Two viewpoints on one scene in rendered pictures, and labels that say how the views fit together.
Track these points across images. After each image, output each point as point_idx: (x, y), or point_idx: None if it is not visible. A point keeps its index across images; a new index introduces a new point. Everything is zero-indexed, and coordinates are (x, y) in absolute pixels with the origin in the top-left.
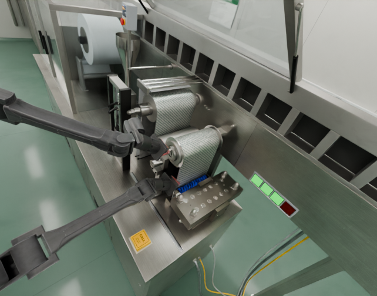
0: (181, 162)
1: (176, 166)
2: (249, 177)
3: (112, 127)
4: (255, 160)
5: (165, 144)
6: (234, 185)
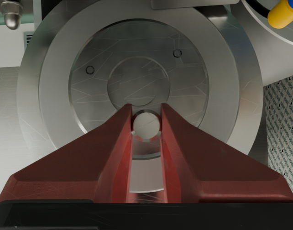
0: (27, 88)
1: (67, 2)
2: None
3: None
4: (13, 139)
5: (258, 71)
6: (13, 13)
